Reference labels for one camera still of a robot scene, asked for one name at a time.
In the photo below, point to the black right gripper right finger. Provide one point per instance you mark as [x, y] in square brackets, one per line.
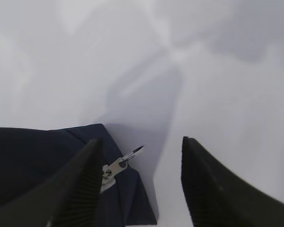
[216, 197]

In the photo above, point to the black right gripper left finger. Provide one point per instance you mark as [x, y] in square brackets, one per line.
[68, 197]

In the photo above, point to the navy blue lunch bag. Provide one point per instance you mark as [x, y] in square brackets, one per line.
[123, 200]

